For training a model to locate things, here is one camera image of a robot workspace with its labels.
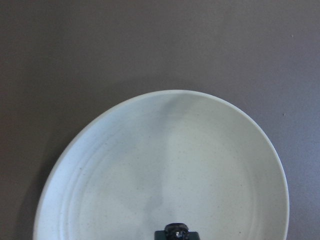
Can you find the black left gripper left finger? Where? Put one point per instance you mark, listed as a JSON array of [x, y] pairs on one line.
[[160, 235]]

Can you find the cream round plate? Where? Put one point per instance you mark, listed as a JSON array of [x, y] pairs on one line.
[[166, 157]]

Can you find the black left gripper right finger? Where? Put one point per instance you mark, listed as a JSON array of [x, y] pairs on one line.
[[193, 235]]

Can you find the dark red cherry pair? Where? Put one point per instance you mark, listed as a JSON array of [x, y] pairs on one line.
[[176, 231]]

